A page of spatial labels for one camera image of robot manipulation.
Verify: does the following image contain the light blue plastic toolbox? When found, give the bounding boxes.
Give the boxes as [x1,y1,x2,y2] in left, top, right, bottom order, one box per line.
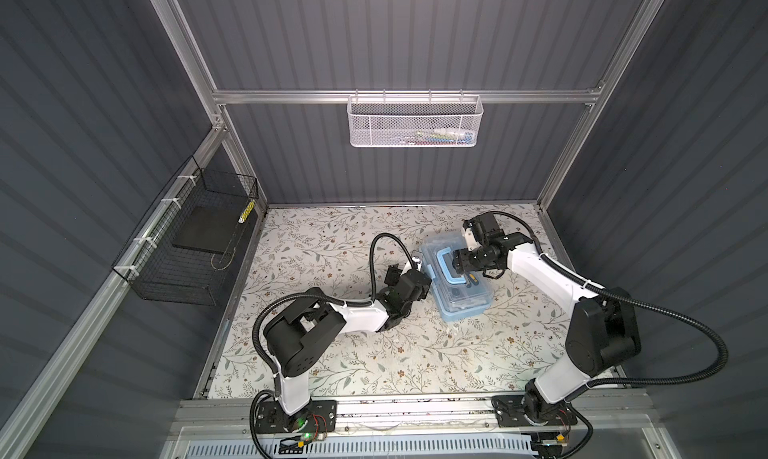
[420,232,493,323]

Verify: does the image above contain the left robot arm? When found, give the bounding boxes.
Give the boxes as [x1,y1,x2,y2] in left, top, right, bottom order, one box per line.
[252,265,432,432]

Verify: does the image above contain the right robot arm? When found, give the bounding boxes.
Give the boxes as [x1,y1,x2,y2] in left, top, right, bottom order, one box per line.
[452,211,641,425]

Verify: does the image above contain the items in white basket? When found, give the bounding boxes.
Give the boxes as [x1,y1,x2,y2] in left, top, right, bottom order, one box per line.
[397,128,476,146]

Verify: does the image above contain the white perforated front panel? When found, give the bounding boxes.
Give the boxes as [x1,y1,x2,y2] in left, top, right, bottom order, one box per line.
[182,434,538,459]

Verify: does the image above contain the yellow green marker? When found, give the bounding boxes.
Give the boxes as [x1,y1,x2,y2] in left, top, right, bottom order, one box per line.
[238,200,256,224]

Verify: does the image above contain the black pad in basket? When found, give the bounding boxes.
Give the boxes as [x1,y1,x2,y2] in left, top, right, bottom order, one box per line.
[171,206,245,255]

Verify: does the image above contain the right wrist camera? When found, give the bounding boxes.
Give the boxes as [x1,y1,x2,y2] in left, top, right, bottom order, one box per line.
[462,220,480,251]

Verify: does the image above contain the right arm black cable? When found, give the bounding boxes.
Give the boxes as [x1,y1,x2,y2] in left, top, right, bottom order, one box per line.
[479,210,730,390]

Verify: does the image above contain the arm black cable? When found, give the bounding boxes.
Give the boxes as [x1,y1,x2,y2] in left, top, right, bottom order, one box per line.
[248,232,418,459]
[479,210,730,390]

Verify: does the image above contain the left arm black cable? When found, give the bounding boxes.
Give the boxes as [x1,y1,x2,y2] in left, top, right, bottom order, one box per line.
[248,232,418,459]

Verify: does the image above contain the white wire mesh basket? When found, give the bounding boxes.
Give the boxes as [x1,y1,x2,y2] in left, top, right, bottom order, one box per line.
[346,94,484,148]

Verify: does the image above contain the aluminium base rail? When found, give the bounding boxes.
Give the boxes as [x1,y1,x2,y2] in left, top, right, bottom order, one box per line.
[168,389,659,439]

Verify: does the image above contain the black wire basket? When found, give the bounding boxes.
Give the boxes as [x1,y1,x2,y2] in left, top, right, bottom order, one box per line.
[113,158,260,307]

